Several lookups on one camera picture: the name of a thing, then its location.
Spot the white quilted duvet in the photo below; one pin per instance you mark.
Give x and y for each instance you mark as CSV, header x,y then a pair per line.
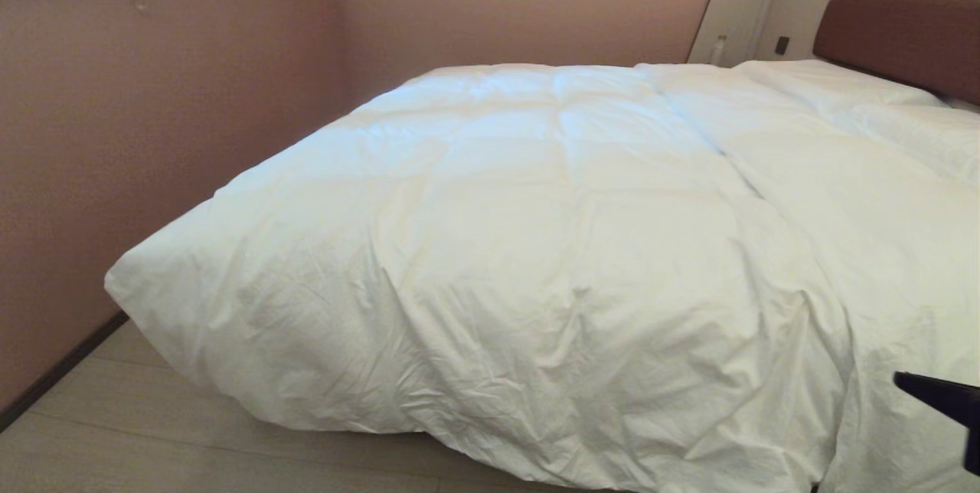
x,y
536,248

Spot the brown padded headboard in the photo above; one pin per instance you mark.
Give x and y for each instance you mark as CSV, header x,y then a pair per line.
x,y
903,34

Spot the dark wall socket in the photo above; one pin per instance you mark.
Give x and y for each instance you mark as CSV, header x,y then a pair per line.
x,y
782,45

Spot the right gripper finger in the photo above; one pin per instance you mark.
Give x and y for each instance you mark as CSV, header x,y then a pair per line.
x,y
938,392

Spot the small clear bottle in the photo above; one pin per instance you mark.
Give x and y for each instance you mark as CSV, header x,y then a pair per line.
x,y
719,51

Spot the white pillow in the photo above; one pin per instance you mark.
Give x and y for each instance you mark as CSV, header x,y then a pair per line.
x,y
834,83
926,133

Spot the dark baseboard strip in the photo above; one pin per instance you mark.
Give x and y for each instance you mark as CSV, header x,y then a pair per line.
x,y
53,378

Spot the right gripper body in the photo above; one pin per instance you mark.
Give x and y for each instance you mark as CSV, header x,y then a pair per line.
x,y
974,447

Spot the beige headboard wall panel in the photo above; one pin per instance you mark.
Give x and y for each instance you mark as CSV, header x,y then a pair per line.
x,y
739,11

